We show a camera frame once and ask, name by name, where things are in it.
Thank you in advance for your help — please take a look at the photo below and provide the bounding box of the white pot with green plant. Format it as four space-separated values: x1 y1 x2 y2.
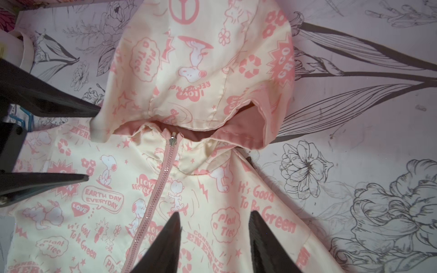
1 30 35 72

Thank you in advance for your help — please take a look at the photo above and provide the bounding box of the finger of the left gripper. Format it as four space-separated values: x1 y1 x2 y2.
1 59 100 118
1 172 89 208

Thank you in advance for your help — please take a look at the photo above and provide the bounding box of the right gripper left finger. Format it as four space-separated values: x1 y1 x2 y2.
130 212 181 273

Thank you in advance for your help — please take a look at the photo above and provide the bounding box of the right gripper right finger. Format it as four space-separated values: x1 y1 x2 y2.
248 210 302 273

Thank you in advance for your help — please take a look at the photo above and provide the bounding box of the pink printed hooded jacket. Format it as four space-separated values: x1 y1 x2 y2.
1 1 341 273

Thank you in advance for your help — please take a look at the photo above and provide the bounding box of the blue garden fork yellow handle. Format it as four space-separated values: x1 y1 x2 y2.
6 104 34 132

